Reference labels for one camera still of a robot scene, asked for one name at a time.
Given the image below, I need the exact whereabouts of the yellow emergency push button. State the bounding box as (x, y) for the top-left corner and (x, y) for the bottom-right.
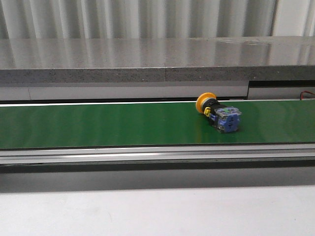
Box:
(195, 92), (242, 133)

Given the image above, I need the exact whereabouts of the grey stone counter ledge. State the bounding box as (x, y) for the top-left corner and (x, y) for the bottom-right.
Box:
(0, 36), (315, 84)

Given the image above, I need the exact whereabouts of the green conveyor belt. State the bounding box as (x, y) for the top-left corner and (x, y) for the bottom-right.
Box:
(0, 100), (315, 149)

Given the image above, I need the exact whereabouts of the white pleated curtain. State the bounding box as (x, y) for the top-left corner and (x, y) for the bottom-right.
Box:
(0, 0), (315, 39)

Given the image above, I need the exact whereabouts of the silver conveyor frame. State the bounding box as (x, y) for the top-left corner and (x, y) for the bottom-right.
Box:
(0, 97), (315, 168)

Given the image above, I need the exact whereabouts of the red black wire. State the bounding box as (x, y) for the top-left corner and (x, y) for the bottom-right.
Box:
(299, 90), (315, 101)

